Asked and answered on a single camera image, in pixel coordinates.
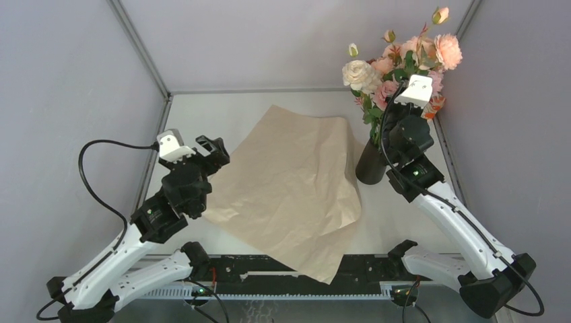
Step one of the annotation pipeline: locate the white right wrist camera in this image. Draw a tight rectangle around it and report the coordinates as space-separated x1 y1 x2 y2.
394 74 433 108

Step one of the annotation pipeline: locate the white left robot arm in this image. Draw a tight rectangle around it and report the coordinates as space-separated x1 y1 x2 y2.
46 129 230 322

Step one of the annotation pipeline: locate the white peony flower stem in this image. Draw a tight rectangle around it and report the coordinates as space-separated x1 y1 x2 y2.
341 43 382 139

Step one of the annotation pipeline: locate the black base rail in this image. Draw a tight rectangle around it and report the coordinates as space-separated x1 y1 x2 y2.
187 254 418 297

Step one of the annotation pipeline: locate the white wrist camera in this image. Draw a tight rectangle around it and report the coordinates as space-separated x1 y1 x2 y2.
394 74 433 108
156 129 195 163

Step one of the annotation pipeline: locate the peach rose flower stem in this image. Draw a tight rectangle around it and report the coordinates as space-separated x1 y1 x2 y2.
370 30 406 83

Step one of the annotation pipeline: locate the small pink rose stem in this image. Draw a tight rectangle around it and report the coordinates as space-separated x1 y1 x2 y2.
392 6 464 85

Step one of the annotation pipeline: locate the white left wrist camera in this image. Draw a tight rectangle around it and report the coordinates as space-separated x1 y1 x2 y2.
156 129 195 163

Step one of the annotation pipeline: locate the orange wrapping paper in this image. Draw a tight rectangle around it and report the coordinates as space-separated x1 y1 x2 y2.
205 106 362 284

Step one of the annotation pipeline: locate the dark brown vase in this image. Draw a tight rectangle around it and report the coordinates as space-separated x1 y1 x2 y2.
356 139 387 185

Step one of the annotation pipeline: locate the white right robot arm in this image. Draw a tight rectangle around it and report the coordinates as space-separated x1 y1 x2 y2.
380 103 545 318

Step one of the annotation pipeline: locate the orange floral cloth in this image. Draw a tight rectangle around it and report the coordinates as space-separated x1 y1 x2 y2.
422 94 446 120

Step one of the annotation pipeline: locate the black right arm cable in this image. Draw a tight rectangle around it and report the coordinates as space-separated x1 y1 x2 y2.
379 80 546 318

